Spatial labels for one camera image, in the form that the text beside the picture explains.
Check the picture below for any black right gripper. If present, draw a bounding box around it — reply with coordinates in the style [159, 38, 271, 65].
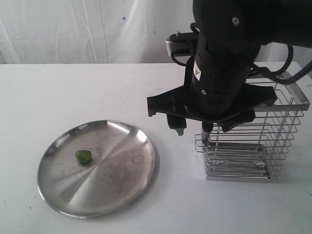
[147, 60, 277, 137]

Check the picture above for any black knife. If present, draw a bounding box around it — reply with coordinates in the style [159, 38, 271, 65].
[201, 122, 214, 148]

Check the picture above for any green cucumber piece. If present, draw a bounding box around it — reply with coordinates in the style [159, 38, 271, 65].
[75, 150, 92, 163]

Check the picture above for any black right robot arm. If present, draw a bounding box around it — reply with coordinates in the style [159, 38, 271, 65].
[147, 0, 312, 136]

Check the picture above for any round stainless steel plate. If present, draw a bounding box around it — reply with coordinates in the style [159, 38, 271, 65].
[37, 120, 157, 218]

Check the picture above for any white backdrop curtain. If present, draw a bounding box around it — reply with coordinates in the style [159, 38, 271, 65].
[0, 0, 312, 65]

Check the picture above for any steel wire utensil rack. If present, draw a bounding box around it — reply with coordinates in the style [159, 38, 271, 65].
[195, 75, 310, 182]

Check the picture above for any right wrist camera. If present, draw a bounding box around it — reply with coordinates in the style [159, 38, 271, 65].
[166, 32, 198, 57]

